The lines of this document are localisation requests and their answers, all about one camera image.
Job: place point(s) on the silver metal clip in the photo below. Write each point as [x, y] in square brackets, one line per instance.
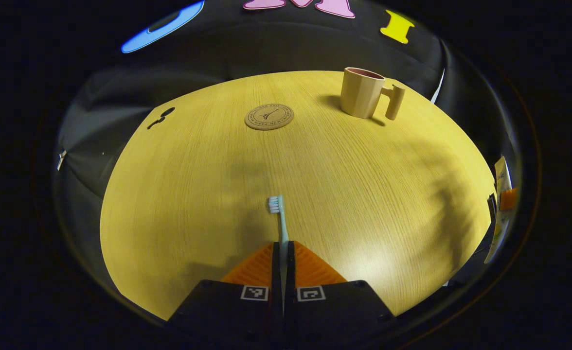
[61, 159]

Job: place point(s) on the wooden desktop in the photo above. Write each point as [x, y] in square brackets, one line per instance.
[364, 194]

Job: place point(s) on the round cork coaster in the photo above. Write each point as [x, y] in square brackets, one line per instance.
[269, 116]

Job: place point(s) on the beige cup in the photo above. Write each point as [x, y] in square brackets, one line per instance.
[361, 95]

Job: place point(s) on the white toothpaste tube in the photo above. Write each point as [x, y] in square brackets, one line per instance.
[502, 175]

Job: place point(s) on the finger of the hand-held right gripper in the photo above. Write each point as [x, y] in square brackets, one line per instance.
[491, 208]
[509, 199]

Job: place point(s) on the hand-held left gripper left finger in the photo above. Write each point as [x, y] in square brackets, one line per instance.
[232, 311]

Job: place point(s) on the light blue toothbrush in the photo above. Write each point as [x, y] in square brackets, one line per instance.
[282, 228]

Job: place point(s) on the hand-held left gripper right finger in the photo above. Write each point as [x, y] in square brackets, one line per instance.
[334, 311]

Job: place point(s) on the black backdrop cloth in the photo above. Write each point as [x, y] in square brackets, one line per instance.
[266, 48]

